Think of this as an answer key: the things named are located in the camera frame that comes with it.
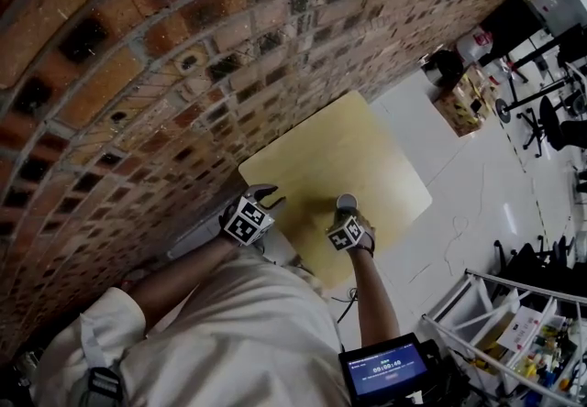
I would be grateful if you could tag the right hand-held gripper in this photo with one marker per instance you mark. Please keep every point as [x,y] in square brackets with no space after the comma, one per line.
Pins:
[344,235]

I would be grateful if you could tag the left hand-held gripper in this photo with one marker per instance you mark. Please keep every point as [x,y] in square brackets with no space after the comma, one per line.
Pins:
[247,222]

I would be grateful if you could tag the person's left forearm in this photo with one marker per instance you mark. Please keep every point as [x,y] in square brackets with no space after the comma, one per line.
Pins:
[183,286]

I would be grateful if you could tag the person's right forearm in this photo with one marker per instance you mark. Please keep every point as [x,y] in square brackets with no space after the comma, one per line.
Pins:
[373,300]

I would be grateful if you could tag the black office chair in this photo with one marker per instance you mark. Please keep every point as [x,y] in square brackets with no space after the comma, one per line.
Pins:
[550,125]
[536,258]

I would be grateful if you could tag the white paper sign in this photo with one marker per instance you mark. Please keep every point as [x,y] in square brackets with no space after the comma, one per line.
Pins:
[520,327]

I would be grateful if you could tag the black floor stand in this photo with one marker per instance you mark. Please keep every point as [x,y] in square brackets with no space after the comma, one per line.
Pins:
[502,111]

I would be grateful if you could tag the black handheld monitor screen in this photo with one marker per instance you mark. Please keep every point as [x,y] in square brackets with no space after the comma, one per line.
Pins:
[387,368]

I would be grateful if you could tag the person's white shirt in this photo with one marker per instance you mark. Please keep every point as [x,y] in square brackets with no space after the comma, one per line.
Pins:
[220,341]

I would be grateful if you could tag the clear water jug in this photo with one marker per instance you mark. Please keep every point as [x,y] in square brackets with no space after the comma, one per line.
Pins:
[493,70]

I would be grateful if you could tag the black cabinet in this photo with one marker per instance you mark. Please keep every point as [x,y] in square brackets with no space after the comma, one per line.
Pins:
[504,25]

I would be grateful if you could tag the white metal shelf rack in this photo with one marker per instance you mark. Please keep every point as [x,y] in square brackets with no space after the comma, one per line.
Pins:
[474,295]

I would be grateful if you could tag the cardboard box with striped tape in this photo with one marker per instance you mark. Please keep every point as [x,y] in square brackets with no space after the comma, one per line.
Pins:
[465,105]

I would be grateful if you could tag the black waste bin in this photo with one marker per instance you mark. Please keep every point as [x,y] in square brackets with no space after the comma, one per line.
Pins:
[444,68]

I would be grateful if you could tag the water jug with red cap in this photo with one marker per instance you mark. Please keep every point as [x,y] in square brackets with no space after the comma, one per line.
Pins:
[474,45]

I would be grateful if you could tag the whiteboard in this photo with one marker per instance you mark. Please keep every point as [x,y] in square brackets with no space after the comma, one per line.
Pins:
[564,2]

